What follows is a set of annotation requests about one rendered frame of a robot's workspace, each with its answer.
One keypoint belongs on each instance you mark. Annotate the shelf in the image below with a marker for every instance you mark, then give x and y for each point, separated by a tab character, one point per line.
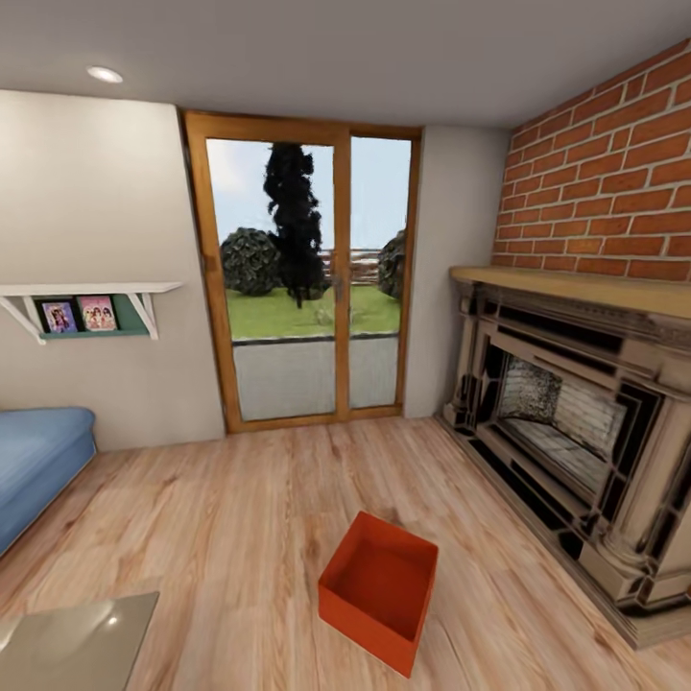
132	301

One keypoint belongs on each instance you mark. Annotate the coffee table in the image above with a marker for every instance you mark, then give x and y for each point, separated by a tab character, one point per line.
85	648

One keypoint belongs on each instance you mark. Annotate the wood fireplace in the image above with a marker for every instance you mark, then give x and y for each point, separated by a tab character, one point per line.
578	414

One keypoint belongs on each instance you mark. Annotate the downlight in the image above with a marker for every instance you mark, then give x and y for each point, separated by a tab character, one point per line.
104	74

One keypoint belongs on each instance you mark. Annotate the storage box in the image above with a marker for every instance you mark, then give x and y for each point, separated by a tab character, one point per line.
376	589

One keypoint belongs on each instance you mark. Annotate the countertop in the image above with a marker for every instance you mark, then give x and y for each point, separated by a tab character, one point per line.
661	297

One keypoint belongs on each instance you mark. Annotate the picture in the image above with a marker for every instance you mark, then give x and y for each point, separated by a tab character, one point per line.
96	312
58	315

